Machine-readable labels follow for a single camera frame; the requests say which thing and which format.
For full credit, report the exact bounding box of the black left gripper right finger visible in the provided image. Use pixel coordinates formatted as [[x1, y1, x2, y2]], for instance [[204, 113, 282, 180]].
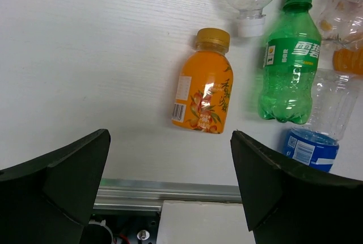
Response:
[[231, 131, 362, 243]]

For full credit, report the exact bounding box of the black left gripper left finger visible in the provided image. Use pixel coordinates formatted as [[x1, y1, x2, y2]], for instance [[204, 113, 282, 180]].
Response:
[[1, 129, 111, 243]]

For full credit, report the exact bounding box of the orange juice bottle gold cap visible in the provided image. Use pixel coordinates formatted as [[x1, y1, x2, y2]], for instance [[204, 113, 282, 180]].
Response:
[[171, 28, 233, 134]]

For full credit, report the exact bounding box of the orange soda bottle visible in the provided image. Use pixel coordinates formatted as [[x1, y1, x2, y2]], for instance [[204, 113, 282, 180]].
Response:
[[332, 48, 363, 75]]

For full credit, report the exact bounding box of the clear bottle blue label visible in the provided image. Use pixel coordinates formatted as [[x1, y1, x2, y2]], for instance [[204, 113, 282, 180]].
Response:
[[282, 69, 362, 173]]

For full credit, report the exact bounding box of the green Sprite bottle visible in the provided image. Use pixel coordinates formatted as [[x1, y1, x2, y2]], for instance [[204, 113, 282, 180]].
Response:
[[258, 0, 322, 125]]

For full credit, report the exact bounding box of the clear bottle red label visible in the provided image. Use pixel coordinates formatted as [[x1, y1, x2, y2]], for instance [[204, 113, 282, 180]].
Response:
[[317, 0, 362, 51]]

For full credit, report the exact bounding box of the aluminium table edge rail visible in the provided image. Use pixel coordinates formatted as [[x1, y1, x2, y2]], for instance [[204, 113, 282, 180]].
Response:
[[94, 178, 242, 212]]

